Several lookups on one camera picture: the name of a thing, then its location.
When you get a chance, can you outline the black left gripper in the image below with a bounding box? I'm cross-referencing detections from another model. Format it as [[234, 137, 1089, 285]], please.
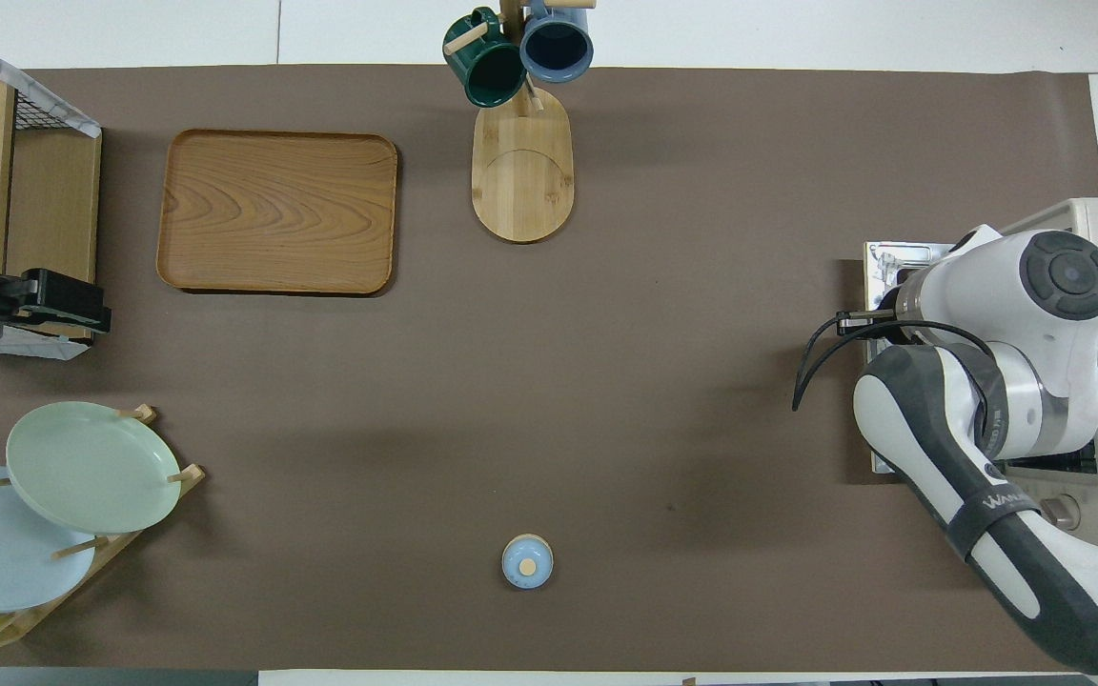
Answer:
[[0, 233, 114, 340]]

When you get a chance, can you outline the wooden stepped shelf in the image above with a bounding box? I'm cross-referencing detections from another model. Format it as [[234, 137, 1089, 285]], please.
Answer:
[[0, 74, 102, 342]]

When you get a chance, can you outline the pale green racked plate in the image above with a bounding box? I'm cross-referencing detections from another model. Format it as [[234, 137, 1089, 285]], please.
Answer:
[[6, 401, 183, 535]]

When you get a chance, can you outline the wooden plate rack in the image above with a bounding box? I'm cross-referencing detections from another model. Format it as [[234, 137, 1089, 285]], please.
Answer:
[[0, 405, 205, 654]]

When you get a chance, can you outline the rectangular wooden tray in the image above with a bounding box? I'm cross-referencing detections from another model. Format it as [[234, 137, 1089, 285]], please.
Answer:
[[156, 129, 399, 296]]

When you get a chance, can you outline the wooden mug tree stand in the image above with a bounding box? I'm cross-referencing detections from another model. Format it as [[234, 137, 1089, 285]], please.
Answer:
[[444, 0, 598, 244]]

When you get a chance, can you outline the dark green ceramic mug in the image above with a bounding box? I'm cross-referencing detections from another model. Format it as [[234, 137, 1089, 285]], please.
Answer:
[[442, 8, 528, 109]]

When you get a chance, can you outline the small blue lid wooden knob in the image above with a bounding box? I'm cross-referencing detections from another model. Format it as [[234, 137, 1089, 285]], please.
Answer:
[[501, 534, 555, 590]]

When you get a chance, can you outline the blue ceramic mug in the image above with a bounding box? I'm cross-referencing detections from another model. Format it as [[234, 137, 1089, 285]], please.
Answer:
[[518, 0, 596, 84]]

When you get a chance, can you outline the brown table mat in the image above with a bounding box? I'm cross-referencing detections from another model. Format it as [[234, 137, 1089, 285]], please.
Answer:
[[0, 65, 1098, 673]]

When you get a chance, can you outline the black wire basket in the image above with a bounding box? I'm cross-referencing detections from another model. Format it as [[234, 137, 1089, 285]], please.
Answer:
[[0, 43, 92, 361]]

